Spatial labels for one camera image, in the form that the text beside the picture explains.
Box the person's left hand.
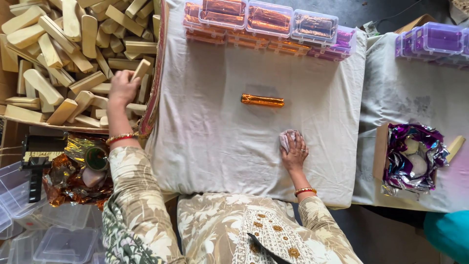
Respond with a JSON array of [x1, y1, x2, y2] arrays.
[[109, 69, 142, 108]]

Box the person's right hand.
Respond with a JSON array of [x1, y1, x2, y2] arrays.
[[280, 132, 310, 174]]

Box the single pale wooden block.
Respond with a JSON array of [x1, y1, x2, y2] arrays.
[[131, 59, 151, 82]]

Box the small pink cloth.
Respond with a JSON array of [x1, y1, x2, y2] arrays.
[[279, 129, 302, 154]]

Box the red and gold bangles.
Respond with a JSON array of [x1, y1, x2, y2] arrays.
[[106, 132, 140, 146]]

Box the pile of wooden blocks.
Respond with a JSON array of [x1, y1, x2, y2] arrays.
[[0, 0, 162, 129]]

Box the green tape roll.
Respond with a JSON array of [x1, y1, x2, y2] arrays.
[[85, 146, 110, 172]]

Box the pink rounded stone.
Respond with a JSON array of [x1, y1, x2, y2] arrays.
[[82, 167, 107, 188]]

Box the white cloth-covered cushion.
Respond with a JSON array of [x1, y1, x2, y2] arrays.
[[146, 0, 368, 210]]

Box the black handheld dispenser tool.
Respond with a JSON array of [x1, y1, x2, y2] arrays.
[[20, 134, 69, 204]]

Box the heap of orange foil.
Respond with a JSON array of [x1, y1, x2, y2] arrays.
[[42, 133, 114, 210]]

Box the large brown cardboard carton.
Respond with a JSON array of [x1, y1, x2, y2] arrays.
[[0, 0, 170, 135]]

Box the orange foil-wrapped bar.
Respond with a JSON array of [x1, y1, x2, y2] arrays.
[[241, 94, 285, 108]]

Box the stack of orange-filled clear boxes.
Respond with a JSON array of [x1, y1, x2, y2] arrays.
[[182, 0, 339, 56]]

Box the person's floral tunic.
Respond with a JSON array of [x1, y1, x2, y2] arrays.
[[102, 146, 364, 264]]

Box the pile of empty clear boxes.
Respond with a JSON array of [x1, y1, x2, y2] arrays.
[[0, 161, 107, 264]]

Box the red and gold bangle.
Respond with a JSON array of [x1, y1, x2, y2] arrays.
[[294, 187, 318, 198]]

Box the clear box with purple bars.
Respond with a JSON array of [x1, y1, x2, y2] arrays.
[[307, 25, 357, 62]]

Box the crumpled paper scrap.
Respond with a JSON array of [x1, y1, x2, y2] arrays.
[[362, 21, 382, 37]]

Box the small cardboard box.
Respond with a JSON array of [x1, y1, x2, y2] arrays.
[[373, 122, 438, 185]]

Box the stained white table cloth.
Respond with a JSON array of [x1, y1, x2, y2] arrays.
[[352, 32, 469, 213]]

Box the crumpled purple foil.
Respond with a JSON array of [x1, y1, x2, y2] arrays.
[[381, 122, 450, 197]]

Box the brown cardboard flap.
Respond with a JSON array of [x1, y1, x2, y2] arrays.
[[394, 14, 437, 34]]

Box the white round lump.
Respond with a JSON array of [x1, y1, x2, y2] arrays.
[[403, 137, 420, 155], [407, 154, 428, 177]]

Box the stack of purple-filled clear boxes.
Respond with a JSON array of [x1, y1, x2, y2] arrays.
[[395, 22, 469, 70]]

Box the beige woven piece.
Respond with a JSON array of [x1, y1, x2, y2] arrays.
[[449, 0, 469, 25]]

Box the black flat strap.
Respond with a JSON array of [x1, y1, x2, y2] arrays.
[[246, 232, 291, 264]]

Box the black cable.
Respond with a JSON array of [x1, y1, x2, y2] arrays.
[[374, 8, 408, 27]]

